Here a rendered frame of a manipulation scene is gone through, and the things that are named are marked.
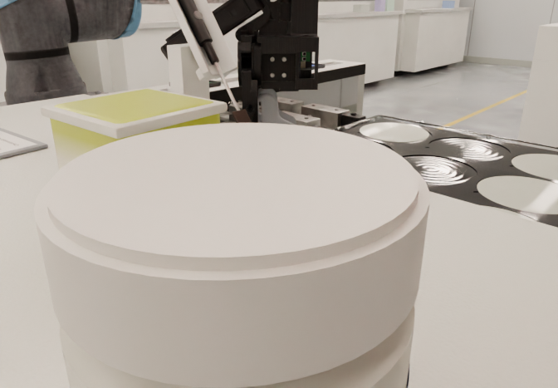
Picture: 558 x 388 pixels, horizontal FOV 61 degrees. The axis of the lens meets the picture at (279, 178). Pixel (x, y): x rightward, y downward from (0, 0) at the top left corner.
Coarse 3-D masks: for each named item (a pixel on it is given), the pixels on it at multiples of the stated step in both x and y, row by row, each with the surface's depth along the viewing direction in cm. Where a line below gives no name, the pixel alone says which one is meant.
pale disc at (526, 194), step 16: (496, 176) 53; (512, 176) 53; (480, 192) 49; (496, 192) 49; (512, 192) 49; (528, 192) 49; (544, 192) 49; (512, 208) 45; (528, 208) 45; (544, 208) 45
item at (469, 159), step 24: (384, 120) 76; (384, 144) 65; (408, 144) 65; (432, 144) 65; (456, 144) 65; (480, 144) 65; (504, 144) 65; (432, 168) 56; (456, 168) 56; (480, 168) 56; (504, 168) 56; (456, 192) 49; (528, 216) 44; (552, 216) 44
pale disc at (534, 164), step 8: (512, 160) 58; (520, 160) 58; (528, 160) 58; (536, 160) 58; (544, 160) 58; (552, 160) 58; (520, 168) 56; (528, 168) 56; (536, 168) 56; (544, 168) 56; (552, 168) 56; (544, 176) 53; (552, 176) 53
